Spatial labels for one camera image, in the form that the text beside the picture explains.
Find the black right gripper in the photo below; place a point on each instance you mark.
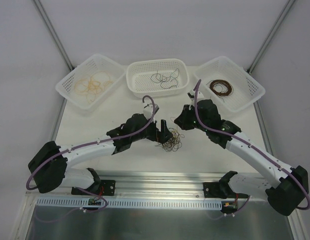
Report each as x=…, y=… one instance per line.
x=189, y=118

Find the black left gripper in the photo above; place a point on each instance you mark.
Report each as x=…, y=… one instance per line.
x=157, y=130

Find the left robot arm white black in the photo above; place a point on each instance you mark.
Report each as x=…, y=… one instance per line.
x=53, y=165

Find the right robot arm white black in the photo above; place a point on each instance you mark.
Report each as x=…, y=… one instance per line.
x=283, y=186

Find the white right basket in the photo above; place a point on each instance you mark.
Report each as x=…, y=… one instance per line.
x=228, y=85

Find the white middle perforated basket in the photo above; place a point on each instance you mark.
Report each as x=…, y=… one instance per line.
x=157, y=78

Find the white left basket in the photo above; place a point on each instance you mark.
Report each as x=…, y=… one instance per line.
x=91, y=82

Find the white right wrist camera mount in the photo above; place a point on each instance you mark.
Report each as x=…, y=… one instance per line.
x=192, y=95

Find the aluminium frame rail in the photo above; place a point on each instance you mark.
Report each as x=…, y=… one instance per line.
x=129, y=183

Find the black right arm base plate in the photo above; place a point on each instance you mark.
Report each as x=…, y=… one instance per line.
x=220, y=190

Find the white slotted cable duct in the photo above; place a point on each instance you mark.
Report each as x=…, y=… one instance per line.
x=130, y=203

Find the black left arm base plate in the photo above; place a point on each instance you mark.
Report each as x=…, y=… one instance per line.
x=104, y=187

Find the right aluminium corner post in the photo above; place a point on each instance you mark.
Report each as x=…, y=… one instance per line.
x=289, y=4

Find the aluminium corner post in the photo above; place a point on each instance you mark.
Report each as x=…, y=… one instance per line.
x=52, y=32
x=289, y=4

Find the left aluminium corner post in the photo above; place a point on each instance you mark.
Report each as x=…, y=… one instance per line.
x=52, y=32

